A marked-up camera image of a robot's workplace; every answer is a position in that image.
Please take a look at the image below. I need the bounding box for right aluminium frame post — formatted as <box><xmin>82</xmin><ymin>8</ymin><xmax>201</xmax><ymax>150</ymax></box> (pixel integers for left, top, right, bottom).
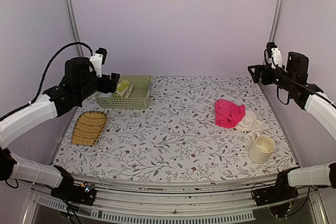
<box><xmin>268</xmin><ymin>0</ymin><xmax>285</xmax><ymax>42</ymax></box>

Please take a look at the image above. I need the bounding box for cream white towel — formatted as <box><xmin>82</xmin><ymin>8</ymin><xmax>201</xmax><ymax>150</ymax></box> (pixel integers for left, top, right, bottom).
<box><xmin>236</xmin><ymin>110</ymin><xmax>269</xmax><ymax>137</ymax></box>

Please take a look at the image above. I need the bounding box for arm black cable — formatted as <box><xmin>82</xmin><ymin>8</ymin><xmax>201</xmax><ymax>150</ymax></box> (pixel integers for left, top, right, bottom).
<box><xmin>276</xmin><ymin>86</ymin><xmax>292</xmax><ymax>105</ymax></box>
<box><xmin>38</xmin><ymin>41</ymin><xmax>94</xmax><ymax>102</ymax></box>

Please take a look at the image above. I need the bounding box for woven bamboo tray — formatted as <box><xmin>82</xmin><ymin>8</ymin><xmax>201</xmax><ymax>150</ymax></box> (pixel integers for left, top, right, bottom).
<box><xmin>71</xmin><ymin>111</ymin><xmax>108</xmax><ymax>146</ymax></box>

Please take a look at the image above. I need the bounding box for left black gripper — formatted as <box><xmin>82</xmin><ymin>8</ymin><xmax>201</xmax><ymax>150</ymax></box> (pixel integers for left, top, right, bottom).
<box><xmin>77</xmin><ymin>72</ymin><xmax>120</xmax><ymax>102</ymax></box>

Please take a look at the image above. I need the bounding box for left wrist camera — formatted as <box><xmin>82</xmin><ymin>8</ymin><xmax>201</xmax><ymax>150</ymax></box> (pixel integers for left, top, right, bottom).
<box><xmin>90</xmin><ymin>48</ymin><xmax>107</xmax><ymax>78</ymax></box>

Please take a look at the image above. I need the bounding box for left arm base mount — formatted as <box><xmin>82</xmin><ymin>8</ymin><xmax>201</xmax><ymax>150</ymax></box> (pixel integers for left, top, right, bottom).
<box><xmin>50</xmin><ymin>183</ymin><xmax>97</xmax><ymax>206</ymax></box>

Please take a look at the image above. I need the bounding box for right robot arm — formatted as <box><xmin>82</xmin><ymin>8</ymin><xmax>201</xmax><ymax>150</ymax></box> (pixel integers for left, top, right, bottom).
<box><xmin>247</xmin><ymin>52</ymin><xmax>335</xmax><ymax>201</ymax></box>

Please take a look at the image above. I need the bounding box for aluminium frame post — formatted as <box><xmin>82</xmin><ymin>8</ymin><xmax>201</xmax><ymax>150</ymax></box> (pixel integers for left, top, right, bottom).
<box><xmin>268</xmin><ymin>0</ymin><xmax>285</xmax><ymax>42</ymax></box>
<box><xmin>64</xmin><ymin>0</ymin><xmax>80</xmax><ymax>42</ymax></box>

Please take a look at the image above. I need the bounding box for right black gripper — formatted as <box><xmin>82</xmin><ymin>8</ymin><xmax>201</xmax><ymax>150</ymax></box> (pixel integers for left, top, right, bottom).
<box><xmin>249</xmin><ymin>63</ymin><xmax>296</xmax><ymax>91</ymax></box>

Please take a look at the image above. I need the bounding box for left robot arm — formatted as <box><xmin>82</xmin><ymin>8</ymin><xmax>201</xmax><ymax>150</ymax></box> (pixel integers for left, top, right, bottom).
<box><xmin>1</xmin><ymin>54</ymin><xmax>120</xmax><ymax>200</ymax></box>

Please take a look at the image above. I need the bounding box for left aluminium frame post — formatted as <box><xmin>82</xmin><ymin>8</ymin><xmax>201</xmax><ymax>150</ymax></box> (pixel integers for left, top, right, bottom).
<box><xmin>64</xmin><ymin>0</ymin><xmax>80</xmax><ymax>42</ymax></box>

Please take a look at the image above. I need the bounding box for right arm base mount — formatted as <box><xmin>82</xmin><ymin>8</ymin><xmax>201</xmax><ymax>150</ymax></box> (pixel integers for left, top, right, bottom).
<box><xmin>251</xmin><ymin>184</ymin><xmax>299</xmax><ymax>206</ymax></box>

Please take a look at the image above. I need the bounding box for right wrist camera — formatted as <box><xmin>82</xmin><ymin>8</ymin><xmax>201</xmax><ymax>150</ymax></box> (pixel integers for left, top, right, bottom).
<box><xmin>266</xmin><ymin>42</ymin><xmax>284</xmax><ymax>70</ymax></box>

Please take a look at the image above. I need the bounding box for aluminium front rail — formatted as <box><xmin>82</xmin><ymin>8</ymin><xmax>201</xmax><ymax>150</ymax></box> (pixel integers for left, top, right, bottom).
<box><xmin>23</xmin><ymin>175</ymin><xmax>331</xmax><ymax>223</ymax></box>

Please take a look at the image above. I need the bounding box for green plastic basket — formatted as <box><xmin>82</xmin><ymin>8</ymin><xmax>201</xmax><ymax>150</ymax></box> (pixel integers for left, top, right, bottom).
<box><xmin>94</xmin><ymin>75</ymin><xmax>152</xmax><ymax>109</ymax></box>

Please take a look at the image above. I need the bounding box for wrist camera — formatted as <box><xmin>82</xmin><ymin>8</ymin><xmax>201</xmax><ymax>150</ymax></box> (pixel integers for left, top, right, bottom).
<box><xmin>90</xmin><ymin>48</ymin><xmax>107</xmax><ymax>78</ymax></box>
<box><xmin>266</xmin><ymin>42</ymin><xmax>284</xmax><ymax>70</ymax></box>

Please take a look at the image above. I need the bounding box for green patterned rolled towel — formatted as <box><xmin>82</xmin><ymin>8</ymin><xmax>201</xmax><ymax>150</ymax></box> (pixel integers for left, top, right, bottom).
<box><xmin>113</xmin><ymin>80</ymin><xmax>133</xmax><ymax>98</ymax></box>

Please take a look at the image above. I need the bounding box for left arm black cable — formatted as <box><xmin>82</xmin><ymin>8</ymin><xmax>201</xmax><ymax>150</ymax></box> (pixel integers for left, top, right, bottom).
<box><xmin>38</xmin><ymin>41</ymin><xmax>94</xmax><ymax>102</ymax></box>

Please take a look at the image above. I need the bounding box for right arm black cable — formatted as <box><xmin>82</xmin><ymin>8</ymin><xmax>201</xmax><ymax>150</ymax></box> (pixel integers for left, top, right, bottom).
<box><xmin>276</xmin><ymin>86</ymin><xmax>292</xmax><ymax>105</ymax></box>

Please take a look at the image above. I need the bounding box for pink towel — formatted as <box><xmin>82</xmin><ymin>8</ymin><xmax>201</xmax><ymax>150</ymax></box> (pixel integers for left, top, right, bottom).
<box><xmin>215</xmin><ymin>99</ymin><xmax>246</xmax><ymax>129</ymax></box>

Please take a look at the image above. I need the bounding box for cream ribbed mug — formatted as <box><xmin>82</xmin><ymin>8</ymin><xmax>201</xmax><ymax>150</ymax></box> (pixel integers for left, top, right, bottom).
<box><xmin>248</xmin><ymin>132</ymin><xmax>275</xmax><ymax>164</ymax></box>

